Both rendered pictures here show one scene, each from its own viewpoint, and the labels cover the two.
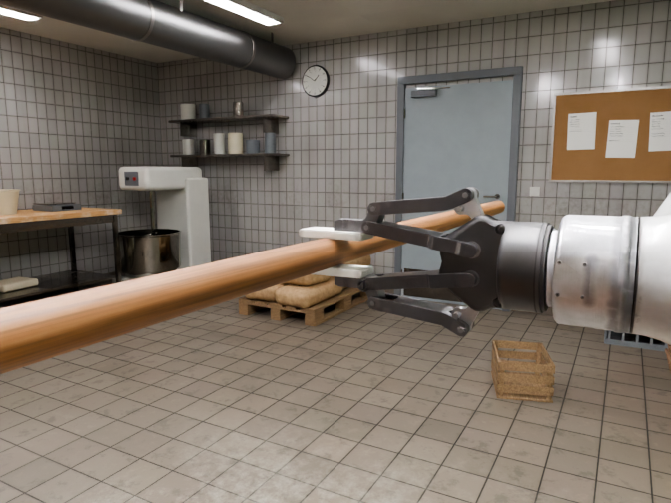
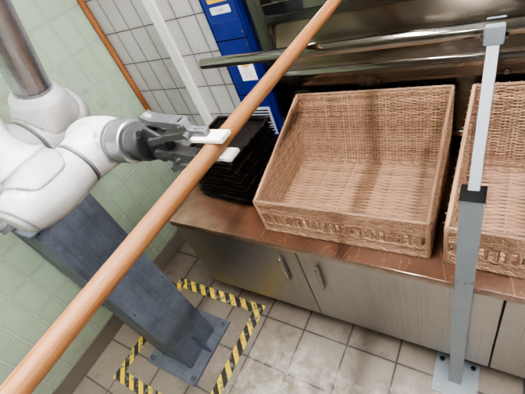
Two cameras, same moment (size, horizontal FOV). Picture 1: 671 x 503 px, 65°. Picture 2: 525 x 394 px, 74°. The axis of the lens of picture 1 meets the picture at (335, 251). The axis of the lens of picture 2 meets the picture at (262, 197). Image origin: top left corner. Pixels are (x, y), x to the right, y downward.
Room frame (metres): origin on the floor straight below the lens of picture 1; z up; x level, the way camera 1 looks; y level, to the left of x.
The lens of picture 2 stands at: (1.01, 0.18, 1.49)
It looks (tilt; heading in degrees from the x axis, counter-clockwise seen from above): 40 degrees down; 196
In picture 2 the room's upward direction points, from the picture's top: 25 degrees counter-clockwise
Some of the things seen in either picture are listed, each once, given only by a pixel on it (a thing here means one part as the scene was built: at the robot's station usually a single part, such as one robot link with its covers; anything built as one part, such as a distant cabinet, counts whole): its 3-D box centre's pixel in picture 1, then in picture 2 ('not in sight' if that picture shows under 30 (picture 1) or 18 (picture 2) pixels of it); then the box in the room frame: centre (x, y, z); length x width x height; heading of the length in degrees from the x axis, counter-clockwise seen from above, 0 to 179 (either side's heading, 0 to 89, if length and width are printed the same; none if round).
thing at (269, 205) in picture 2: not in sight; (351, 162); (0.08, 0.25, 0.72); 0.56 x 0.49 x 0.28; 62
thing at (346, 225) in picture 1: (359, 216); (193, 127); (0.51, -0.02, 1.23); 0.05 x 0.01 x 0.03; 61
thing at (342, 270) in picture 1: (335, 269); (219, 153); (0.52, 0.00, 1.18); 0.07 x 0.03 x 0.01; 61
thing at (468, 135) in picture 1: (452, 192); not in sight; (4.93, -1.09, 1.08); 1.14 x 0.09 x 2.16; 61
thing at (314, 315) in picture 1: (311, 297); not in sight; (4.91, 0.23, 0.07); 1.20 x 0.80 x 0.14; 151
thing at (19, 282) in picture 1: (12, 284); not in sight; (4.62, 2.91, 0.27); 0.34 x 0.26 x 0.07; 157
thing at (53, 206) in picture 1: (57, 206); not in sight; (5.10, 2.70, 0.94); 0.32 x 0.30 x 0.07; 61
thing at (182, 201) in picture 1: (161, 228); not in sight; (5.64, 1.88, 0.66); 1.00 x 0.66 x 1.32; 151
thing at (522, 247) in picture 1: (495, 263); (153, 142); (0.44, -0.14, 1.20); 0.09 x 0.07 x 0.08; 61
